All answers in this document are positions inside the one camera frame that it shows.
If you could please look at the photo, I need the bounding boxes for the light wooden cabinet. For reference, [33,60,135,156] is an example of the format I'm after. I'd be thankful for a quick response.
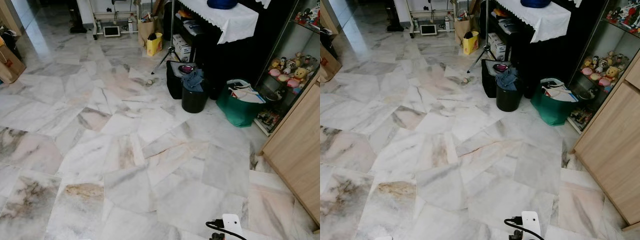
[260,82,321,227]
[572,60,640,232]

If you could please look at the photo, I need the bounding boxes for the brown bag with red print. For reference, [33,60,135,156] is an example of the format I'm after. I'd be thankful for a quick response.
[320,44,343,83]
[0,35,27,85]

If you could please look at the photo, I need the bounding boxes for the glass display cabinet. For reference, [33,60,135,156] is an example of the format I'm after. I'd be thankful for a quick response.
[567,0,640,135]
[252,0,321,137]

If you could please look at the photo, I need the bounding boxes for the green shopping bag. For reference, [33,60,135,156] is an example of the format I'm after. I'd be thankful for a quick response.
[531,77,580,127]
[216,79,266,128]

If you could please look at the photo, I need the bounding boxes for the black floor stand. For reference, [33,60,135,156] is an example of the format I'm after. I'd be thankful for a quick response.
[69,0,89,34]
[389,0,405,32]

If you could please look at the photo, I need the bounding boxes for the black round bin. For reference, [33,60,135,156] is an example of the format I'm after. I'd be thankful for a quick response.
[496,82,524,113]
[181,82,210,114]

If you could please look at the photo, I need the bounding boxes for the white lace tablecloth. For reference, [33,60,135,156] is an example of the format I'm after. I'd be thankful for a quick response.
[177,0,259,45]
[495,0,572,44]

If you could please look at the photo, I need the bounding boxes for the blue crumpled cloth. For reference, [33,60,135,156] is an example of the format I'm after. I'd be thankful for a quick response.
[496,67,519,91]
[181,69,205,93]

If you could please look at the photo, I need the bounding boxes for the black fabric bag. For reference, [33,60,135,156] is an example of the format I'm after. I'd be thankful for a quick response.
[166,60,199,100]
[481,59,512,99]

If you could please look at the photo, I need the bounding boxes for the white cardboard box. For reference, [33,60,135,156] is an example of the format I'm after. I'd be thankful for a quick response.
[487,32,507,61]
[172,34,194,62]

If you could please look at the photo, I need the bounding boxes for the white metal rack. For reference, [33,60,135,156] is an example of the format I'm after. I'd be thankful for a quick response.
[407,0,457,39]
[90,0,141,40]

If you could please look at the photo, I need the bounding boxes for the plain brown paper bag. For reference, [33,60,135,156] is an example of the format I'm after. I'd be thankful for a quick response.
[138,15,161,48]
[454,14,476,47]

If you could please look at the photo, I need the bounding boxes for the yellow paper bag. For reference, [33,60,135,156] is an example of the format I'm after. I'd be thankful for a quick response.
[462,31,480,56]
[146,32,164,57]

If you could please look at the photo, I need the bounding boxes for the black tripod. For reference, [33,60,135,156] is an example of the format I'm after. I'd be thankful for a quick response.
[467,0,494,74]
[151,0,181,75]

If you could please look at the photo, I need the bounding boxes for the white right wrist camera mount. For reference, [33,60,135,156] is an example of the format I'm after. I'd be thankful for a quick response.
[221,214,244,239]
[521,211,542,237]

